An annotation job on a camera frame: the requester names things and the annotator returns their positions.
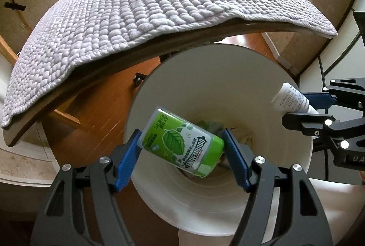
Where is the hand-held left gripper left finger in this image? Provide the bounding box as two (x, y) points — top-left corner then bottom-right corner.
(30, 129), (142, 246)

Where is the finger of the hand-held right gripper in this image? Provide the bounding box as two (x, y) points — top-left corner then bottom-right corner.
(282, 113), (365, 150)
(302, 78), (365, 110)

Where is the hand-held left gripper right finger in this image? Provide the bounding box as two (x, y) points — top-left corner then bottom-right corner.
(222, 128), (334, 246)

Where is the white squeeze tube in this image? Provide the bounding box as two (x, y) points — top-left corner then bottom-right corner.
(271, 82), (318, 115)

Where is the green gum bottle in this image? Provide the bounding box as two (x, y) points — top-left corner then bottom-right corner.
(138, 107), (225, 179)

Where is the white trash bin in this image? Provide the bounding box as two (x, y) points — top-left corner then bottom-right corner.
(123, 44), (314, 236)

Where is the black tripod stand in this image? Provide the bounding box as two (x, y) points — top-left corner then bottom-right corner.
(353, 10), (365, 45)

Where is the lavender knitted blanket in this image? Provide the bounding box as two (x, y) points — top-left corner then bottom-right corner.
(1, 0), (338, 128)

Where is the black bar on stand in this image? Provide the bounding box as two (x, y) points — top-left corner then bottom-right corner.
(4, 2), (27, 11)

